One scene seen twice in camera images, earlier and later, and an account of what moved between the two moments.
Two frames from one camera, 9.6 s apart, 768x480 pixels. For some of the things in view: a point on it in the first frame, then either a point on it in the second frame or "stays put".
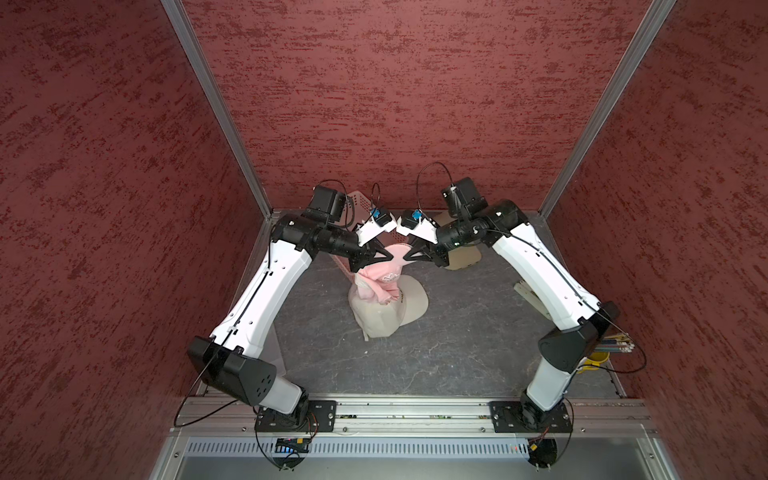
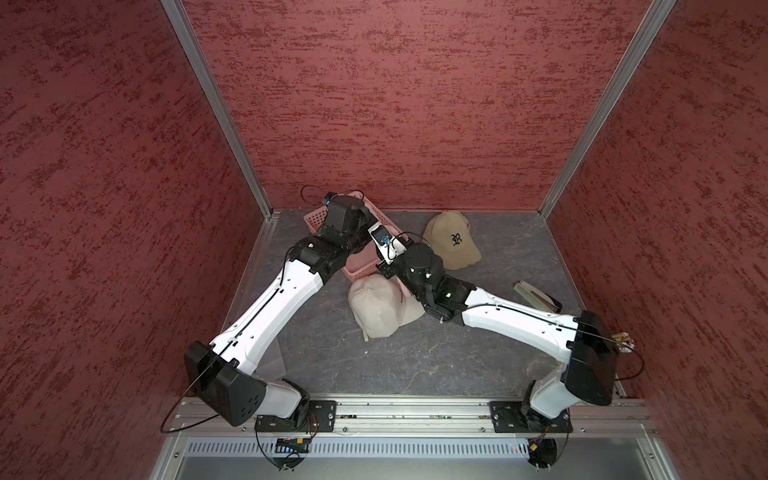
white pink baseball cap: [378, 320] stays put
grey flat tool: [521, 287] stays put
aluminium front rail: [224, 417] stays put
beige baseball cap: [459, 257] stays put
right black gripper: [440, 255] to [390, 269]
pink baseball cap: [382, 282] to [405, 290]
